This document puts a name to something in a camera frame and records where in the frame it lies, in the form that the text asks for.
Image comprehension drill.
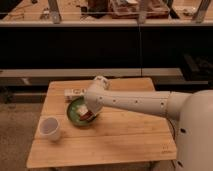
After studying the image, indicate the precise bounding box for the wooden table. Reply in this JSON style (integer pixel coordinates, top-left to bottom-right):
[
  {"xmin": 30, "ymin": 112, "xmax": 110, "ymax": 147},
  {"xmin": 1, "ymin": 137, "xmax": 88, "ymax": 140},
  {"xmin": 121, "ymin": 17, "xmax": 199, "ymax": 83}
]
[{"xmin": 27, "ymin": 80, "xmax": 176, "ymax": 169}]

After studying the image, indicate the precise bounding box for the green ceramic bowl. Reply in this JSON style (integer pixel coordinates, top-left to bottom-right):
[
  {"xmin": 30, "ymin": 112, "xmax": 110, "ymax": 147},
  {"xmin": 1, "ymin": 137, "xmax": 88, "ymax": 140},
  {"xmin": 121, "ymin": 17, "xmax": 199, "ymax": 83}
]
[{"xmin": 67, "ymin": 97, "xmax": 97, "ymax": 126}]

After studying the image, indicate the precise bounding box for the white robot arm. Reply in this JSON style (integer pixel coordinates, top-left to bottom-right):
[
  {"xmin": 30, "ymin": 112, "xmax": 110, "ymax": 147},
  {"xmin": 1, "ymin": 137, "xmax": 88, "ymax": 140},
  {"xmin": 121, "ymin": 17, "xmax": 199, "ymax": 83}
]
[{"xmin": 83, "ymin": 76, "xmax": 191, "ymax": 119}]

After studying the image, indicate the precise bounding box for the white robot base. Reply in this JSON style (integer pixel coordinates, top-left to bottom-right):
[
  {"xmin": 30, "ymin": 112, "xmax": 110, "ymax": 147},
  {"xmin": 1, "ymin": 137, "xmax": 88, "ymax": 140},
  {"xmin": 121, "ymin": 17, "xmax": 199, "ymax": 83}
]
[{"xmin": 167, "ymin": 90, "xmax": 213, "ymax": 171}]

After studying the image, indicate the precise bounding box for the red pepper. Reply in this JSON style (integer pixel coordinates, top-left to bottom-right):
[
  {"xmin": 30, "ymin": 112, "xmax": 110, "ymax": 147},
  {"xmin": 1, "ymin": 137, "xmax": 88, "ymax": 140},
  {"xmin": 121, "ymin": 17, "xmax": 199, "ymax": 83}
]
[{"xmin": 80, "ymin": 111, "xmax": 93, "ymax": 121}]

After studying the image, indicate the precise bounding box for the white plastic cup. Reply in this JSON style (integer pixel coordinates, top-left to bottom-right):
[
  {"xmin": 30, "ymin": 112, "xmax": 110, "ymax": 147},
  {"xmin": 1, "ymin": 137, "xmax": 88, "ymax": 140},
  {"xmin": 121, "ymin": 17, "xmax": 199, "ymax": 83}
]
[{"xmin": 39, "ymin": 117, "xmax": 61, "ymax": 141}]

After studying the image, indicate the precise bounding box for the white rectangular box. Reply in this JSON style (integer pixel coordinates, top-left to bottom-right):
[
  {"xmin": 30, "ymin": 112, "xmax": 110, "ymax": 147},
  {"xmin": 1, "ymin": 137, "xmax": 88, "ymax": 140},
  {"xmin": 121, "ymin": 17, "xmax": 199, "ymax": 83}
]
[{"xmin": 64, "ymin": 88, "xmax": 85, "ymax": 99}]

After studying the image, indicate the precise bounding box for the long workbench shelf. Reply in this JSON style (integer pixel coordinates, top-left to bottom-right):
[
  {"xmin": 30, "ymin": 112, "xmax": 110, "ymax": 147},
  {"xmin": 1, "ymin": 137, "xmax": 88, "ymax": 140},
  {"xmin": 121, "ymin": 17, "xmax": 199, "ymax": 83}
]
[{"xmin": 0, "ymin": 0, "xmax": 213, "ymax": 27}]

